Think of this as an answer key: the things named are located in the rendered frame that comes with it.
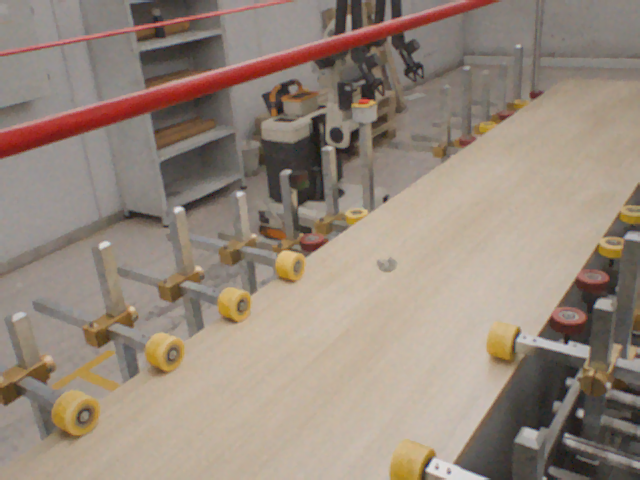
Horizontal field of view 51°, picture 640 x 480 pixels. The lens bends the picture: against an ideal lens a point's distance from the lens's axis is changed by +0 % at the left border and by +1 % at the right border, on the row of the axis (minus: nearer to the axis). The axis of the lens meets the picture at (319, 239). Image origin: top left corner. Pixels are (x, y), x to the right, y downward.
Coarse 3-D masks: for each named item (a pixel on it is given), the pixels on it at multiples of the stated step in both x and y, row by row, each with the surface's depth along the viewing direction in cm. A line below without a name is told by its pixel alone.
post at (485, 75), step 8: (488, 72) 348; (488, 80) 350; (488, 88) 352; (488, 96) 354; (488, 104) 356; (480, 112) 358; (488, 112) 357; (480, 120) 359; (488, 120) 360; (480, 136) 363
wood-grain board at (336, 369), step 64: (512, 128) 321; (576, 128) 313; (448, 192) 250; (512, 192) 244; (576, 192) 240; (320, 256) 207; (384, 256) 204; (448, 256) 201; (512, 256) 197; (576, 256) 194; (256, 320) 175; (320, 320) 172; (384, 320) 170; (448, 320) 168; (512, 320) 165; (128, 384) 153; (192, 384) 151; (256, 384) 149; (320, 384) 147; (384, 384) 146; (448, 384) 144; (64, 448) 135; (128, 448) 133; (192, 448) 132; (256, 448) 130; (320, 448) 129; (384, 448) 128; (448, 448) 126
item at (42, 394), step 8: (0, 368) 152; (8, 368) 152; (16, 384) 147; (24, 384) 146; (32, 384) 146; (40, 384) 145; (24, 392) 146; (32, 392) 143; (40, 392) 143; (48, 392) 142; (56, 392) 142; (64, 392) 142; (32, 400) 145; (40, 400) 143; (48, 400) 140; (56, 400) 140; (48, 408) 141
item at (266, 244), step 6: (222, 234) 241; (228, 234) 240; (234, 234) 239; (228, 240) 241; (264, 240) 232; (270, 240) 231; (276, 240) 231; (258, 246) 233; (264, 246) 231; (270, 246) 230; (294, 246) 225; (300, 246) 225; (300, 252) 223; (306, 252) 221
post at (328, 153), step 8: (328, 152) 236; (328, 160) 238; (328, 168) 239; (328, 176) 240; (336, 176) 242; (328, 184) 242; (336, 184) 243; (328, 192) 243; (336, 192) 244; (328, 200) 245; (336, 200) 245; (328, 208) 246; (336, 208) 246; (336, 232) 249
